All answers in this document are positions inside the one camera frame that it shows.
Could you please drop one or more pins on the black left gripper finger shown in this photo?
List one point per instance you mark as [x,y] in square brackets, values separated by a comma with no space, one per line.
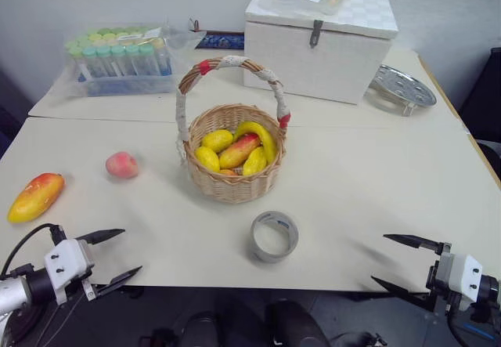
[103,236]
[117,280]

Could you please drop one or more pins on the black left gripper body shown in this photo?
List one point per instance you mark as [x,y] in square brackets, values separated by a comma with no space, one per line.
[89,259]

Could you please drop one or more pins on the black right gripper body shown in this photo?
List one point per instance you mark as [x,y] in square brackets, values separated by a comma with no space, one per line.
[433,280]

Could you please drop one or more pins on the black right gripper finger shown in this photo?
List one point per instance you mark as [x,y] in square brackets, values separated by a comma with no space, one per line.
[407,294]
[419,243]

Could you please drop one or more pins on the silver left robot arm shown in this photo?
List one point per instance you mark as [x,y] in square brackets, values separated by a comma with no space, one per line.
[11,290]

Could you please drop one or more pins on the pink toy peach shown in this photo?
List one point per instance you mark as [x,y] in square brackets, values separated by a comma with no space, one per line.
[121,165]

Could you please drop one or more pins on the red yellow toy mango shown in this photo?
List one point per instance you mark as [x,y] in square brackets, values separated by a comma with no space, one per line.
[236,153]
[35,198]

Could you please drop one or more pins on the yellow toy lemon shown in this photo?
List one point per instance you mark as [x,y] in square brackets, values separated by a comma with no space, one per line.
[254,161]
[217,139]
[207,159]

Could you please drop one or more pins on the clear adhesive tape roll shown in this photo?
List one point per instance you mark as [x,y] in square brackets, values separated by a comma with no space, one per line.
[274,256]

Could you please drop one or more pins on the round perforated metal tray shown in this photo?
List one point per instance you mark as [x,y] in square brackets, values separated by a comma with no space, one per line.
[403,84]

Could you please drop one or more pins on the bagged test tube rack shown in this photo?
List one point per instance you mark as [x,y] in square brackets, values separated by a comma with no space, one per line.
[117,61]

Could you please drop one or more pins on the yellow toy banana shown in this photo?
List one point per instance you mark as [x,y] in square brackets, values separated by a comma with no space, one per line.
[259,129]

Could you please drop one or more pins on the white lidded storage box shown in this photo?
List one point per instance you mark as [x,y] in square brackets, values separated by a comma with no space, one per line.
[313,73]

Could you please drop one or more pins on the blue patterned flat item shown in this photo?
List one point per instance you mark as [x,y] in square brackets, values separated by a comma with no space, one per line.
[219,41]

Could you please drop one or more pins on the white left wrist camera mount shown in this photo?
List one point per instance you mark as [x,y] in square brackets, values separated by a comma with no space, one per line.
[64,261]

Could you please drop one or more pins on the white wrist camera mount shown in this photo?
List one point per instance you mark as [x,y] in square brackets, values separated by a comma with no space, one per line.
[64,261]
[467,274]

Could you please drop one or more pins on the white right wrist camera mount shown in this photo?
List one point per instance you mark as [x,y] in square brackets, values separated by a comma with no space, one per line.
[467,274]

